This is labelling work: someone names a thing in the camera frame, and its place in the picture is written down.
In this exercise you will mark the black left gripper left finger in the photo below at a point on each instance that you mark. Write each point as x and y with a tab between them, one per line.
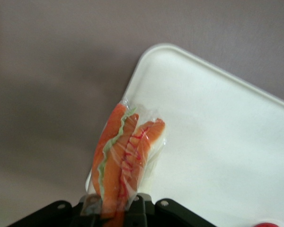
91	204

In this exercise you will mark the cream plastic tray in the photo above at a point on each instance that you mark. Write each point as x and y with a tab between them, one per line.
215	130

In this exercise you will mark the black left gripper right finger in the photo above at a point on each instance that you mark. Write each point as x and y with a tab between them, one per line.
140	203

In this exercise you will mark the triangle sandwich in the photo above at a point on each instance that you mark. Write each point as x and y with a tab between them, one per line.
123	153

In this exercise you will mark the red-lidded small cup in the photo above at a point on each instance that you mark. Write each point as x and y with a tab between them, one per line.
269	224

